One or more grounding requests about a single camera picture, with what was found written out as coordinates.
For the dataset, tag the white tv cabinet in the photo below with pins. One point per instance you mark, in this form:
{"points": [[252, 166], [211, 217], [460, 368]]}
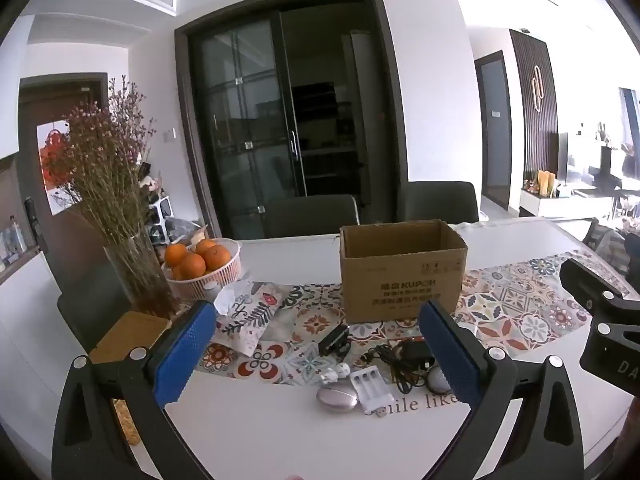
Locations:
{"points": [[560, 205]]}

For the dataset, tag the clear glass vase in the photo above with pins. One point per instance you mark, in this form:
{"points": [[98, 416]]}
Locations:
{"points": [[140, 275]]}

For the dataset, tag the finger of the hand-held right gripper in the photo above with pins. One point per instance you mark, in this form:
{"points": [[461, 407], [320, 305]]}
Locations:
{"points": [[585, 280]]}

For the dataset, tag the patterned table runner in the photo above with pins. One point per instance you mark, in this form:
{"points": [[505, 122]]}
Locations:
{"points": [[510, 310]]}

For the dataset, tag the orange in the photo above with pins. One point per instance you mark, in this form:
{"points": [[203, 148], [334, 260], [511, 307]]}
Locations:
{"points": [[217, 258], [205, 246], [175, 255], [192, 266]]}

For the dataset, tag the dark dining chair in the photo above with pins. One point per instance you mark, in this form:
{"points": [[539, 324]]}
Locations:
{"points": [[310, 215], [85, 305], [440, 202]]}

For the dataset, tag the dark slatted wall panel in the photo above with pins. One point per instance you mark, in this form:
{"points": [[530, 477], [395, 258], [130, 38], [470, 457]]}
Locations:
{"points": [[535, 110]]}

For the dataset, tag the white shoe rack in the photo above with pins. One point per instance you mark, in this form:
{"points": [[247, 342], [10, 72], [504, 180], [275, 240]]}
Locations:
{"points": [[160, 210]]}

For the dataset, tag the dark room door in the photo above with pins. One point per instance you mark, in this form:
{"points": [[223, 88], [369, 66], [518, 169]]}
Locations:
{"points": [[495, 130]]}

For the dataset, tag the brown cardboard box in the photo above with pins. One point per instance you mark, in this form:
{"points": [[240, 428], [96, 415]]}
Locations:
{"points": [[400, 285]]}

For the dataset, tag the leaf print tissue pouch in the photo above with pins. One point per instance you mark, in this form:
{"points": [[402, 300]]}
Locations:
{"points": [[250, 315]]}

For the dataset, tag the grey plastic bag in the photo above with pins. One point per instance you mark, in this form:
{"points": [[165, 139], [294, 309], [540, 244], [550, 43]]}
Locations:
{"points": [[182, 230]]}

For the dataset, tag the dried pink flower bouquet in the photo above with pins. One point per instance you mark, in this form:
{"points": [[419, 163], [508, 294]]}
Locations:
{"points": [[105, 175]]}

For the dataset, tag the dark glass sliding door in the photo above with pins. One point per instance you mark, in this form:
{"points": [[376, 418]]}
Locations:
{"points": [[240, 135]]}

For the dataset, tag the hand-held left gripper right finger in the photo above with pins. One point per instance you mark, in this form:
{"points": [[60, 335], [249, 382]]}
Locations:
{"points": [[450, 355]]}

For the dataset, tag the small white jar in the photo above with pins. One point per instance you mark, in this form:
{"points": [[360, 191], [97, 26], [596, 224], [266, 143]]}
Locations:
{"points": [[211, 288]]}

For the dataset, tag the small white usb plug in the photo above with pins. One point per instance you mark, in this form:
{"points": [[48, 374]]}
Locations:
{"points": [[382, 414]]}

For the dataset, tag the round silver case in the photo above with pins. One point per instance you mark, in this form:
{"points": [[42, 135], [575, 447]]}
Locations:
{"points": [[439, 380]]}

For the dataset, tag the white fruit basket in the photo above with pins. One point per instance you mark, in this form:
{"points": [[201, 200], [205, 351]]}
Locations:
{"points": [[220, 280]]}

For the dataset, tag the red door decoration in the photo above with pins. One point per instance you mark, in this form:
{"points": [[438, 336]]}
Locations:
{"points": [[55, 160]]}

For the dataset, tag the white battery charger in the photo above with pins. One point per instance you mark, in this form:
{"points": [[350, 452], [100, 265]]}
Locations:
{"points": [[370, 387]]}

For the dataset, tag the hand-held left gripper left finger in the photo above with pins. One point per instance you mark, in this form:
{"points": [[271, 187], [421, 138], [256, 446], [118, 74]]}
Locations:
{"points": [[185, 355]]}

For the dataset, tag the chair with grey cushion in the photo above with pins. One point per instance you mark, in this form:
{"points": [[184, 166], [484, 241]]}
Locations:
{"points": [[610, 245]]}

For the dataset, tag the black power adapter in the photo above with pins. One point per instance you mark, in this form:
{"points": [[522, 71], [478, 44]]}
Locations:
{"points": [[334, 340], [417, 350]]}

